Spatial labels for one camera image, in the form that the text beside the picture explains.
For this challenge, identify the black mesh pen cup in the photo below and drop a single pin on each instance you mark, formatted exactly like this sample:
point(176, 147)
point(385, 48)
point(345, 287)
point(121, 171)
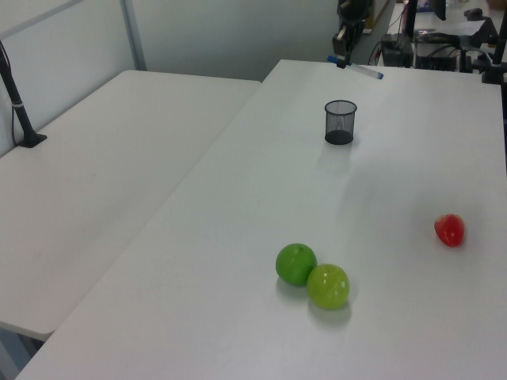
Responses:
point(340, 123)

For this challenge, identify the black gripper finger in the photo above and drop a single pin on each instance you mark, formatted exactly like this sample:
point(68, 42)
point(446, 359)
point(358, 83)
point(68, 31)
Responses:
point(349, 47)
point(338, 41)

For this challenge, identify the black electronics box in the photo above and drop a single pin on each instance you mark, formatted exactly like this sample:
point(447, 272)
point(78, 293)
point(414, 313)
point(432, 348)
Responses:
point(396, 49)

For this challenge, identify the black pole with base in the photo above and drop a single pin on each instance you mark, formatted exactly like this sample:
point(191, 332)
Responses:
point(17, 111)

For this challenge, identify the black monitor stand post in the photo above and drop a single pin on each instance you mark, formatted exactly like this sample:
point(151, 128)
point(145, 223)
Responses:
point(411, 17)

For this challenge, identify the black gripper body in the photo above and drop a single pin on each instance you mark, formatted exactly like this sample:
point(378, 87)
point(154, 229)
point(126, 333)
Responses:
point(354, 12)

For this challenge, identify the black camera stand clamp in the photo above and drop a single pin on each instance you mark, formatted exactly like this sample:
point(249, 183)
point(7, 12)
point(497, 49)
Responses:
point(497, 55)

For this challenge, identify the white marker with blue cap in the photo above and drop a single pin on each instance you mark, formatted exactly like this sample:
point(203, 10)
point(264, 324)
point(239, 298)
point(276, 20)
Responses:
point(362, 70)

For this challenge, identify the yellow-green apple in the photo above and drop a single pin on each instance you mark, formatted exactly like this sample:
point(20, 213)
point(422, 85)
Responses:
point(328, 287)

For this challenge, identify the dark green apple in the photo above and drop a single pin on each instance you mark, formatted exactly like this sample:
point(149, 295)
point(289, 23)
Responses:
point(295, 264)

